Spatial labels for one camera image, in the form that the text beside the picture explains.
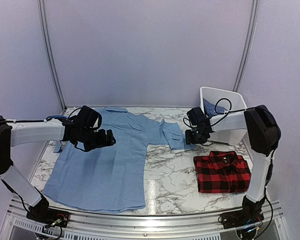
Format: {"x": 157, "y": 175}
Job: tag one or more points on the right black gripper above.
{"x": 189, "y": 140}

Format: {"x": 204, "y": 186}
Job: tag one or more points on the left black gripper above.
{"x": 102, "y": 142}

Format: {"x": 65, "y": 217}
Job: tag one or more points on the light blue long sleeve shirt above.
{"x": 111, "y": 179}

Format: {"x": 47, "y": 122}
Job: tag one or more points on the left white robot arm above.
{"x": 60, "y": 129}

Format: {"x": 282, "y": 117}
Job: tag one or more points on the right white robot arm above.
{"x": 263, "y": 134}

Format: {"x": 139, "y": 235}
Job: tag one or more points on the dark blue patterned shirt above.
{"x": 212, "y": 110}

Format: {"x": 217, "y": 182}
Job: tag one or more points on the white plastic bin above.
{"x": 229, "y": 100}

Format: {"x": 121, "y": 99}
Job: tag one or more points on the red black plaid shirt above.
{"x": 222, "y": 172}

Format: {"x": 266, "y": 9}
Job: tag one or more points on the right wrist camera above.
{"x": 196, "y": 117}

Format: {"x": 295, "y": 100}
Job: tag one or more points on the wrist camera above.
{"x": 196, "y": 117}
{"x": 88, "y": 118}

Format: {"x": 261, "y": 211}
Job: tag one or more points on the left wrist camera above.
{"x": 88, "y": 118}

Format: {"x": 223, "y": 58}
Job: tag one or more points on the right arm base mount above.
{"x": 239, "y": 218}

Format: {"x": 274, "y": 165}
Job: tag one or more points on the aluminium table front rail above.
{"x": 83, "y": 225}

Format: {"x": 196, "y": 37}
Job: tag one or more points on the right wall aluminium profile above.
{"x": 247, "y": 44}

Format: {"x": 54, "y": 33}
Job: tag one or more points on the wall aluminium profile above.
{"x": 247, "y": 44}
{"x": 49, "y": 53}

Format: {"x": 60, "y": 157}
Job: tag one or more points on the left wall aluminium profile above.
{"x": 49, "y": 53}

